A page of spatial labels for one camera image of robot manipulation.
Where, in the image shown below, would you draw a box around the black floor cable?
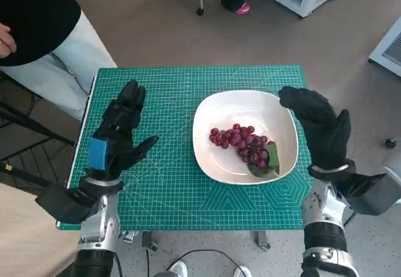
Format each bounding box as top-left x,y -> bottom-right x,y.
165,249 -> 248,277

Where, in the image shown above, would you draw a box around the green cutting mat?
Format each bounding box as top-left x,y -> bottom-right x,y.
59,65 -> 316,231

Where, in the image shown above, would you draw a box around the black metal rack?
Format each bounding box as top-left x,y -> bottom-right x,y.
0,73 -> 82,190

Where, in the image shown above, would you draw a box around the white left robot foot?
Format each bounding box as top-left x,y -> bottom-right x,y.
169,260 -> 189,277

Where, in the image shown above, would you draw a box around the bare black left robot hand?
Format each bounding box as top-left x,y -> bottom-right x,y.
84,78 -> 160,183

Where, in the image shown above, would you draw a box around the beige wooden board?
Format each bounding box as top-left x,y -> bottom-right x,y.
0,182 -> 82,277

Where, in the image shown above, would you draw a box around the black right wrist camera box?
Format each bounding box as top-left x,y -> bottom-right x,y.
338,172 -> 401,217

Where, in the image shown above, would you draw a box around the person's hand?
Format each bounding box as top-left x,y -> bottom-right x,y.
0,22 -> 17,59

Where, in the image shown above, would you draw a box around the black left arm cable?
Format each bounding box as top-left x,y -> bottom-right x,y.
112,253 -> 123,277

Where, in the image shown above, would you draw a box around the red toy grapes with leaf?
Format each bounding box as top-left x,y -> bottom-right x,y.
209,123 -> 281,177

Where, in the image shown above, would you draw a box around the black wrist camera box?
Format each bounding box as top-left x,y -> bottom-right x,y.
34,185 -> 98,224
338,172 -> 401,217

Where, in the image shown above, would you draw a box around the silver table clamp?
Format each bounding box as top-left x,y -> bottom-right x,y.
120,230 -> 138,243

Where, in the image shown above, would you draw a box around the white square plate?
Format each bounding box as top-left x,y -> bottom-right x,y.
192,90 -> 299,186

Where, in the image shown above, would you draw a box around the grey table leg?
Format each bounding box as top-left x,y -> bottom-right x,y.
141,230 -> 159,253
253,230 -> 271,252

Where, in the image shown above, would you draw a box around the white vented appliance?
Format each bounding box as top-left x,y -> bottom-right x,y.
368,16 -> 401,77

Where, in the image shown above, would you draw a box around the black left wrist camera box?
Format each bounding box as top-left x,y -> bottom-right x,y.
34,185 -> 98,224

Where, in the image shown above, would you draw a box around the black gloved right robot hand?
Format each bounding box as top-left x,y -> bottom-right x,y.
277,85 -> 352,173

